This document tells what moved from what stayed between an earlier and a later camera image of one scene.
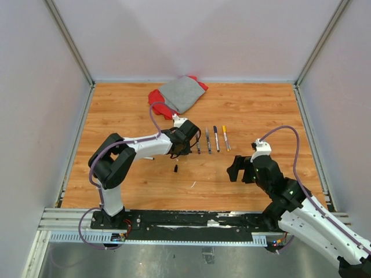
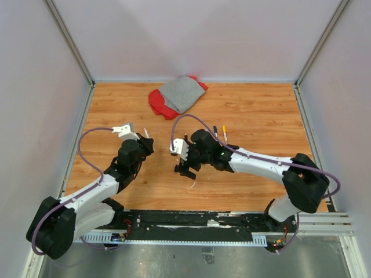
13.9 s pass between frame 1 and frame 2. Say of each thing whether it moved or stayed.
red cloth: stayed
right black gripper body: moved
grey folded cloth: stayed
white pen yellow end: stayed
